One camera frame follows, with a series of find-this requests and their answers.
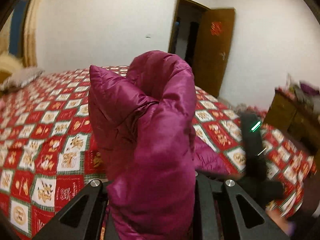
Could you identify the magenta down jacket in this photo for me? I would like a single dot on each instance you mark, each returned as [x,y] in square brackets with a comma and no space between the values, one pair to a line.
[142,125]

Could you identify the pile of clothes on floor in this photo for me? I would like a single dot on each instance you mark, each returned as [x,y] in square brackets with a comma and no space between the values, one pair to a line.
[241,108]

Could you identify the person's right hand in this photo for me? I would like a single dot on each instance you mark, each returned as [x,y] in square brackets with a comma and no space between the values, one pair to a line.
[285,225]

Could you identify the brown wooden dresser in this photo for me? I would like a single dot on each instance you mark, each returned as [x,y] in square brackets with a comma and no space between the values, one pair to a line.
[294,119]

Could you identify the clutter on dresser top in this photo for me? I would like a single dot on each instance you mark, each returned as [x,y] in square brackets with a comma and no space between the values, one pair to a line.
[301,91]

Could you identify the red paper door decoration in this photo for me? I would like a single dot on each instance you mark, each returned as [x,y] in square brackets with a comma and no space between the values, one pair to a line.
[216,28]

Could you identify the brown wooden door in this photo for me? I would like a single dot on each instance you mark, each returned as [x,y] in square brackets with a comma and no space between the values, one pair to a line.
[211,52]

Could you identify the red checkered bed quilt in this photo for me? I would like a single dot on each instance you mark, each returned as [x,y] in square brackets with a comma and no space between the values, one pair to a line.
[48,152]

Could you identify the grey striped pillow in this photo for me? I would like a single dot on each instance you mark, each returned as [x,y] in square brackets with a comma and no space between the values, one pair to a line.
[21,78]

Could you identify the beige floral curtain right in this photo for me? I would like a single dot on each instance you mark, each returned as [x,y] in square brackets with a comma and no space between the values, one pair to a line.
[29,34]

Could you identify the cream wooden headboard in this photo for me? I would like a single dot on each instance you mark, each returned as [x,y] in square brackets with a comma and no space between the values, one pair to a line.
[9,64]

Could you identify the window with dark frame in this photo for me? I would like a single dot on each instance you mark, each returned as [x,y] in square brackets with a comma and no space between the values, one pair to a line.
[16,28]

